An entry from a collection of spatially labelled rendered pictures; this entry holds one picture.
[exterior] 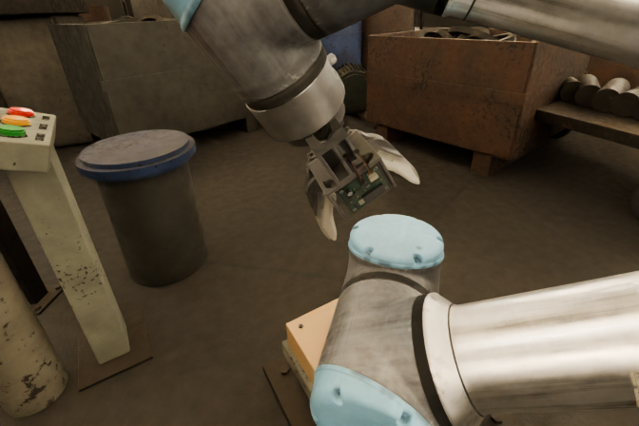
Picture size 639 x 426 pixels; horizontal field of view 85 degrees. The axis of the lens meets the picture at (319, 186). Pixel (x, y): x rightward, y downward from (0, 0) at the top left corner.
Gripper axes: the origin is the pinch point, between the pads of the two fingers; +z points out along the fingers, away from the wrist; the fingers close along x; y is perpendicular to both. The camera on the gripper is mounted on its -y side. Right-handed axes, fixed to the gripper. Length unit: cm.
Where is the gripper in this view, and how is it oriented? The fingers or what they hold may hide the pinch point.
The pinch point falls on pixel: (371, 205)
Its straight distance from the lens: 51.5
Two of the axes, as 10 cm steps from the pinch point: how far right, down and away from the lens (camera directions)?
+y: 3.3, 5.8, -7.5
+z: 4.7, 5.9, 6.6
